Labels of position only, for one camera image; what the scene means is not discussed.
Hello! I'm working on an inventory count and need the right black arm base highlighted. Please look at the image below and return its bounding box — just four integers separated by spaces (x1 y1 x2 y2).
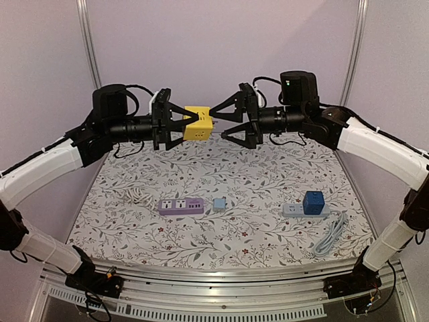
323 265 382 299

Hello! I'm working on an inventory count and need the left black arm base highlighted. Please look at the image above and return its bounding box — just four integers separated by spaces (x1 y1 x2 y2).
65 266 124 299

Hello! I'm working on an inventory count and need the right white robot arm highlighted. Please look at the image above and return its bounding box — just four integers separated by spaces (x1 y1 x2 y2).
209 70 428 292

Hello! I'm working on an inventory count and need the aluminium frame post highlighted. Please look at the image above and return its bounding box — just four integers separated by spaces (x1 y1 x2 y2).
339 0 369 106
76 0 102 89

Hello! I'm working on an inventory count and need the right aluminium frame post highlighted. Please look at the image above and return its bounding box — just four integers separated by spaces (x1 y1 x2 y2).
339 0 369 106

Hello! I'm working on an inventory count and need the blue cube plug adapter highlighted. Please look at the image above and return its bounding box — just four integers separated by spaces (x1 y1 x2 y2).
302 191 325 215

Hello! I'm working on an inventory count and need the grey power strip cable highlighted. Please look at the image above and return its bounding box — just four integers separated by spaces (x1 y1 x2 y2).
313 210 349 258

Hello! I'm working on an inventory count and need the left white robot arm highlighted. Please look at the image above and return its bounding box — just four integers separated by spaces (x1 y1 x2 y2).
1 84 199 291

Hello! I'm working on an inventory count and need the yellow cube plug adapter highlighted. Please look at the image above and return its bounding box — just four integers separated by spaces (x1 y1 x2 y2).
183 105 214 141

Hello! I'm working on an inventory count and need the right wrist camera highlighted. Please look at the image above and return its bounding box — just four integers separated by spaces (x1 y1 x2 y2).
253 85 266 108

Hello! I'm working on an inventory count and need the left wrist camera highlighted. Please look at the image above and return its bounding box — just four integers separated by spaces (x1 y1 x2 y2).
148 89 166 115

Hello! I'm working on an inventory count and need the white coiled cable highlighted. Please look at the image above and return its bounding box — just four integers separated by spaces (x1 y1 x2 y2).
123 187 158 212

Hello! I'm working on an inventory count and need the small light blue adapter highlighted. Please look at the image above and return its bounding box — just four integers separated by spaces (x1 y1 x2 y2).
212 198 227 212

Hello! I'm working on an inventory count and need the grey-blue power strip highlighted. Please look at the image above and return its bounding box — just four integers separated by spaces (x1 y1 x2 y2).
282 203 331 218

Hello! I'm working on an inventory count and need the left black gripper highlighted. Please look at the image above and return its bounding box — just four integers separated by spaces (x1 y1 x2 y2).
107 101 199 150

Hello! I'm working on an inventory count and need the left aluminium frame post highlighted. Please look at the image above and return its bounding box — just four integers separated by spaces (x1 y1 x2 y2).
76 0 102 89

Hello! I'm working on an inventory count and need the aluminium front rail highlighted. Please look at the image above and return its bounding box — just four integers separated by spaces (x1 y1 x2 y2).
30 260 418 321

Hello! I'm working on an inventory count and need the floral patterned table mat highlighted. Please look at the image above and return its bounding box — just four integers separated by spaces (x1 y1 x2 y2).
68 133 374 270

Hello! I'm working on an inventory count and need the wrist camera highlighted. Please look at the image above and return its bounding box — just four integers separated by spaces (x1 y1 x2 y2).
148 89 166 115
253 85 266 108

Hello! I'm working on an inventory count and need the purple power strip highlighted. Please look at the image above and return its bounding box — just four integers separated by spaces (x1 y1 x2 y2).
158 198 204 215

